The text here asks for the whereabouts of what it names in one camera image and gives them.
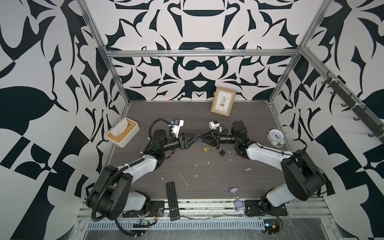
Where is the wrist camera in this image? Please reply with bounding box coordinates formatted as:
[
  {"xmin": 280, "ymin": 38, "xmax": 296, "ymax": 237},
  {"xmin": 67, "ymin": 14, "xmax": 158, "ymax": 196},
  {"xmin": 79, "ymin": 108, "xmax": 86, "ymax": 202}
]
[
  {"xmin": 170, "ymin": 119, "xmax": 184, "ymax": 138},
  {"xmin": 209, "ymin": 121, "xmax": 225, "ymax": 133}
]

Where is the right circuit board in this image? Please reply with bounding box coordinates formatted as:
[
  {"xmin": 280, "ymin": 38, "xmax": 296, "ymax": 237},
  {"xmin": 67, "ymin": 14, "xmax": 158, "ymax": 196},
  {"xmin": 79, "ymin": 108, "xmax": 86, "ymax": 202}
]
[{"xmin": 263, "ymin": 221, "xmax": 284, "ymax": 236}]

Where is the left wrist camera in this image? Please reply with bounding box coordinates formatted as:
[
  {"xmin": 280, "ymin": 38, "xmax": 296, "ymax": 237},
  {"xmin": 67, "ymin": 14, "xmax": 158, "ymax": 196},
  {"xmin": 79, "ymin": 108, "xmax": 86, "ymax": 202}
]
[{"xmin": 170, "ymin": 119, "xmax": 184, "ymax": 138}]

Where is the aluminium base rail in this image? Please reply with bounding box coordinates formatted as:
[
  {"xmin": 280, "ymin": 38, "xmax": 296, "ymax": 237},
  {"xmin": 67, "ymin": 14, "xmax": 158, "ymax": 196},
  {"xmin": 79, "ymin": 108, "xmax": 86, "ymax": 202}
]
[{"xmin": 76, "ymin": 197, "xmax": 334, "ymax": 220}]

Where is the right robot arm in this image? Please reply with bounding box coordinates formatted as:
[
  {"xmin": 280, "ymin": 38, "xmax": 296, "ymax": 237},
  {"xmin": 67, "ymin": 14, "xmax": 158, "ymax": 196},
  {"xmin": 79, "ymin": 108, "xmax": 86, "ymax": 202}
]
[{"xmin": 200, "ymin": 121, "xmax": 327, "ymax": 217}]

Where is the wall hook rail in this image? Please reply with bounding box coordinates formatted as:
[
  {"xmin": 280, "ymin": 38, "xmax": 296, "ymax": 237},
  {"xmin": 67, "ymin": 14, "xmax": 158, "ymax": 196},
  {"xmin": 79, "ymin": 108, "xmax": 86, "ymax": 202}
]
[{"xmin": 322, "ymin": 72, "xmax": 384, "ymax": 144}]

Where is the white alarm clock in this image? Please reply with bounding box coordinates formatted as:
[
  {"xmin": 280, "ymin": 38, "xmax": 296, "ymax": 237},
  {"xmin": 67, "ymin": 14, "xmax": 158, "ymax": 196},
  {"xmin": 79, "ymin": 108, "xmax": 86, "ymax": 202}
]
[{"xmin": 267, "ymin": 129, "xmax": 285, "ymax": 148}]

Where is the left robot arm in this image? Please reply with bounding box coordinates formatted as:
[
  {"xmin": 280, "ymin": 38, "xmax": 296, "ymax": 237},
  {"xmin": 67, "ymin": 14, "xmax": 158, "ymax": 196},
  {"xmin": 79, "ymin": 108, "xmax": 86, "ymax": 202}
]
[{"xmin": 86, "ymin": 129, "xmax": 199, "ymax": 222}]

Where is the circuit board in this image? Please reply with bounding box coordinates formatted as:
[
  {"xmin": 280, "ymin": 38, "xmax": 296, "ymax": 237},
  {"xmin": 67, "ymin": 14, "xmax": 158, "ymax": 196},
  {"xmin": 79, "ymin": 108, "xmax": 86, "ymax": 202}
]
[
  {"xmin": 263, "ymin": 221, "xmax": 284, "ymax": 236},
  {"xmin": 132, "ymin": 217, "xmax": 157, "ymax": 229}
]

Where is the black remote control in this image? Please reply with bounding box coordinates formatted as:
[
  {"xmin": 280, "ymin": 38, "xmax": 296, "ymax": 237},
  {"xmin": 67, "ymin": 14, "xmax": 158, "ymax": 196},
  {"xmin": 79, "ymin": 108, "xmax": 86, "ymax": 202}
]
[{"xmin": 166, "ymin": 182, "xmax": 181, "ymax": 222}]

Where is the left circuit board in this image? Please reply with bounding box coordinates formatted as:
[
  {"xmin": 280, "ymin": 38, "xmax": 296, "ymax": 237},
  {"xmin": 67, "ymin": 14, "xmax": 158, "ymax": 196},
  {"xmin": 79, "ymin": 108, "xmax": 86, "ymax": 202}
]
[{"xmin": 132, "ymin": 217, "xmax": 157, "ymax": 229}]

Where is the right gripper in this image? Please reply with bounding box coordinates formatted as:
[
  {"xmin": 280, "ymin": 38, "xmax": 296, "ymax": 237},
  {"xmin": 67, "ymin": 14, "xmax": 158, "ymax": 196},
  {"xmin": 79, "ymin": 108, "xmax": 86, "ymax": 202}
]
[{"xmin": 201, "ymin": 128, "xmax": 241, "ymax": 150}]

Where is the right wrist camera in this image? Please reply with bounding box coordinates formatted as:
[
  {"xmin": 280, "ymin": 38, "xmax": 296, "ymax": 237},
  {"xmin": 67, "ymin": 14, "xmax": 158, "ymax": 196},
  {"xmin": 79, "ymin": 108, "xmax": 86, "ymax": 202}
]
[{"xmin": 209, "ymin": 121, "xmax": 225, "ymax": 133}]

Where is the purple hourglass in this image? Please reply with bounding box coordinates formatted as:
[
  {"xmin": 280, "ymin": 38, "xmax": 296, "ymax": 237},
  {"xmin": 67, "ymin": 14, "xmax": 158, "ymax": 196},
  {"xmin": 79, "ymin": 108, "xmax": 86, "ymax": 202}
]
[{"xmin": 230, "ymin": 188, "xmax": 246, "ymax": 212}]

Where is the wooden picture frame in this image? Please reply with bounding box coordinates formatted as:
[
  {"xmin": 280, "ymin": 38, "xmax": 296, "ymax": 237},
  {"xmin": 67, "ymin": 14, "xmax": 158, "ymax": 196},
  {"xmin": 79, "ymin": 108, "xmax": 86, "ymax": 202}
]
[{"xmin": 211, "ymin": 87, "xmax": 237, "ymax": 117}]

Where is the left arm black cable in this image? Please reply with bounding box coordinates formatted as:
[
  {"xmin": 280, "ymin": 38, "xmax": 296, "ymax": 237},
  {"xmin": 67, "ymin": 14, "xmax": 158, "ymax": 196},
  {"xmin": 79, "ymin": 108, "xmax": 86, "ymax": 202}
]
[{"xmin": 90, "ymin": 117, "xmax": 173, "ymax": 238}]

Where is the white cable duct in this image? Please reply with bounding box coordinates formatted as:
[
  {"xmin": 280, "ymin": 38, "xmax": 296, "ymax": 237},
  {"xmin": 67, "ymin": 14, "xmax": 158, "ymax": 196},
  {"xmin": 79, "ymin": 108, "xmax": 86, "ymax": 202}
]
[{"xmin": 87, "ymin": 219, "xmax": 266, "ymax": 231}]

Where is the brass padlock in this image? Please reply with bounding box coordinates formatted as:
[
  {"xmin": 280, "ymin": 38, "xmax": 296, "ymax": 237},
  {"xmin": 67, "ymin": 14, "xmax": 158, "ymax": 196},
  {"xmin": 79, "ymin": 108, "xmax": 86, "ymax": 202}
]
[{"xmin": 202, "ymin": 144, "xmax": 211, "ymax": 153}]

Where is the black padlock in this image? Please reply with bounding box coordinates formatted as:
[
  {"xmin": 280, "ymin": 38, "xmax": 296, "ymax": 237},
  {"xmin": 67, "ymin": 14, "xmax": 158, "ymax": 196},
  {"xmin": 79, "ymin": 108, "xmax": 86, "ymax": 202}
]
[{"xmin": 218, "ymin": 148, "xmax": 226, "ymax": 156}]

